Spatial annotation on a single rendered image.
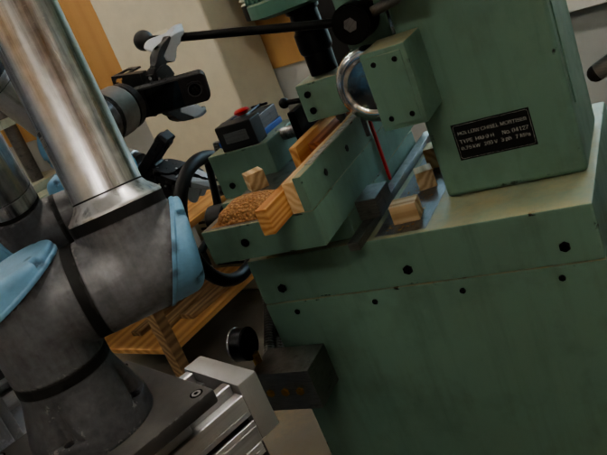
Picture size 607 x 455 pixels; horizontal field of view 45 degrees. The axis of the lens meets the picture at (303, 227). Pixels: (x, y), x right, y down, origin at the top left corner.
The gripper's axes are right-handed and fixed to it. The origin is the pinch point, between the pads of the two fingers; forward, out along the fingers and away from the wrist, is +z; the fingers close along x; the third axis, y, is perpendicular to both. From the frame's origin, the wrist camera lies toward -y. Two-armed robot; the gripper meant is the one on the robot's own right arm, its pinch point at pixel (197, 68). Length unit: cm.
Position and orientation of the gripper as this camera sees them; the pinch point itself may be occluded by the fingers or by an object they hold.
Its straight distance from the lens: 128.4
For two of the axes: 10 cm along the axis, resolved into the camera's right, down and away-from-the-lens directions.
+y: -9.1, 0.2, 4.2
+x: 2.1, 8.8, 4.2
